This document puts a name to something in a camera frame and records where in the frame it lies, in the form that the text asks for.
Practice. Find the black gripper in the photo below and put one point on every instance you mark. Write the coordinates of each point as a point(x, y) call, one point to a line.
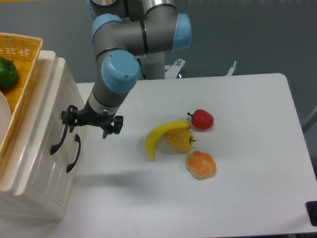
point(72, 117)

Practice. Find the white drawer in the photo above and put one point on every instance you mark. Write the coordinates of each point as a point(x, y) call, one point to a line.
point(50, 175)
point(66, 151)

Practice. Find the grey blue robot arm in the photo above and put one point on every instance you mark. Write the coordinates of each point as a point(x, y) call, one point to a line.
point(122, 30)

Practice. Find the white drawer cabinet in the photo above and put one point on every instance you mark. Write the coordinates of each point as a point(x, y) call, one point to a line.
point(17, 196)

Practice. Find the yellow banana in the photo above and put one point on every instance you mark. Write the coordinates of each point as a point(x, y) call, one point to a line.
point(159, 132)

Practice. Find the white plate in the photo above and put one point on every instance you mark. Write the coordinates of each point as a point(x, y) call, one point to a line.
point(5, 116)

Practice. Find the yellow bell pepper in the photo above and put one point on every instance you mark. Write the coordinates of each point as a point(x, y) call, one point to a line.
point(180, 139)

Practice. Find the green bell pepper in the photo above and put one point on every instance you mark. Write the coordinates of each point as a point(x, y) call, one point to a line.
point(8, 74)

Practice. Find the yellow woven basket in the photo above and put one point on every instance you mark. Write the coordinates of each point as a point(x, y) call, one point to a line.
point(23, 51)

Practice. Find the red bell pepper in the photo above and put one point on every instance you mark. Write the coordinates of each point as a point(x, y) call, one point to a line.
point(201, 119)

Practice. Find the orange bread roll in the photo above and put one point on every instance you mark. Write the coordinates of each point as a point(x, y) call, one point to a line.
point(200, 165)

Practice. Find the black corner object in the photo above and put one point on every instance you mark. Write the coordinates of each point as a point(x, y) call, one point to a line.
point(311, 207)

